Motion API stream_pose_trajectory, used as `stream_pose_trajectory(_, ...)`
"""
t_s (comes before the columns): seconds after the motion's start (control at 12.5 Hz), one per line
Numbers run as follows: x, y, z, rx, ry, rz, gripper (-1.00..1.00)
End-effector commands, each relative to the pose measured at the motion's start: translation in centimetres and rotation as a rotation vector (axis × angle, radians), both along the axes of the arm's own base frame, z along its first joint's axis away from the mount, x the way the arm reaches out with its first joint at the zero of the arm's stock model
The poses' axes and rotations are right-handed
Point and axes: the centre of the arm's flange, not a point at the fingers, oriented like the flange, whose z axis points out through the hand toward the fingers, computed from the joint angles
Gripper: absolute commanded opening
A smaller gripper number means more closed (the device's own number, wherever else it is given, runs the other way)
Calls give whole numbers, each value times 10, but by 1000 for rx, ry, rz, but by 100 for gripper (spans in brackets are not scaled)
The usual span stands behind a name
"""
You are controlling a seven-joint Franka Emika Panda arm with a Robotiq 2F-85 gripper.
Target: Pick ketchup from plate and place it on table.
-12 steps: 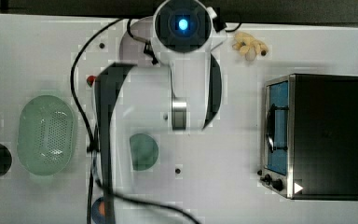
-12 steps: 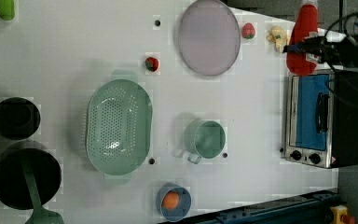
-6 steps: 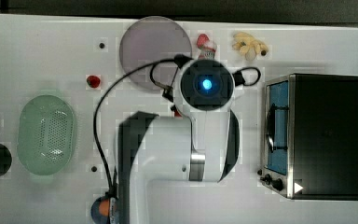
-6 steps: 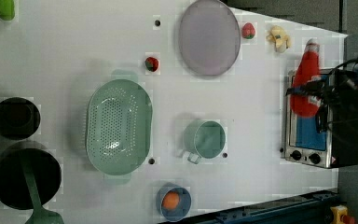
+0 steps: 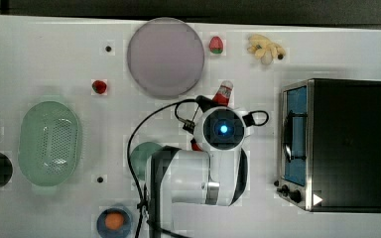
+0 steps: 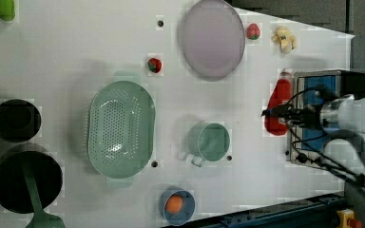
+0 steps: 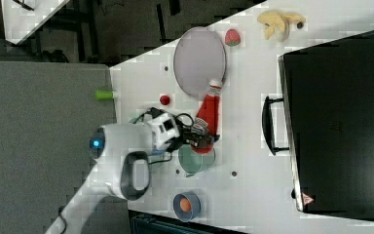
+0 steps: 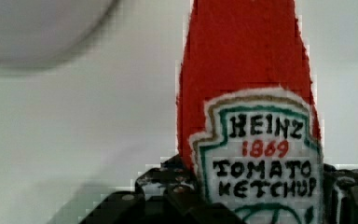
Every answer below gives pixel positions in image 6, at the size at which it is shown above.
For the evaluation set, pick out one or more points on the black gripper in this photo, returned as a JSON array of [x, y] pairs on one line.
[[307, 117]]

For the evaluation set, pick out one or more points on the red ketchup bottle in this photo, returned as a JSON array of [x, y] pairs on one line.
[[281, 94]]

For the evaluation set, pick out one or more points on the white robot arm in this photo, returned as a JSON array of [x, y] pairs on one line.
[[342, 121]]

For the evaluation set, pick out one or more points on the toy strawberry near plate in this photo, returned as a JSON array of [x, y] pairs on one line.
[[253, 32]]

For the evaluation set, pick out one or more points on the grey round plate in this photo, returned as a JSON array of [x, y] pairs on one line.
[[212, 39]]

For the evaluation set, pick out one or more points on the black toaster oven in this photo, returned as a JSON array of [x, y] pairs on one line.
[[318, 88]]

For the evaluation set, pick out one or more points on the peeled toy banana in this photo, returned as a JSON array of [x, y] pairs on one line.
[[286, 40]]

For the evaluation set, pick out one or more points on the green mug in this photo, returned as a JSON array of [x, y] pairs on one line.
[[208, 142]]

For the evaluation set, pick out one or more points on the yellow red emergency button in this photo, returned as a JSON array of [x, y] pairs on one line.
[[347, 219]]

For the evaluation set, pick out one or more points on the orange ball in bowl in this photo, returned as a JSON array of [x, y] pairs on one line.
[[174, 204]]

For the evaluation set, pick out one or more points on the blue bowl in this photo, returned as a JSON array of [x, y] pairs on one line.
[[187, 210]]

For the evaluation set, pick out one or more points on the green oval colander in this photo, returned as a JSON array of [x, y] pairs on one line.
[[121, 130]]

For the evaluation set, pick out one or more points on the green spatula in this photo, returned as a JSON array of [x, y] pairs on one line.
[[40, 218]]

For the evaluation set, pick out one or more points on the small black cup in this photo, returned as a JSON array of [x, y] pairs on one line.
[[20, 121]]

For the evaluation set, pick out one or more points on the green toy vegetable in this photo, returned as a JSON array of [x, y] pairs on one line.
[[7, 10]]

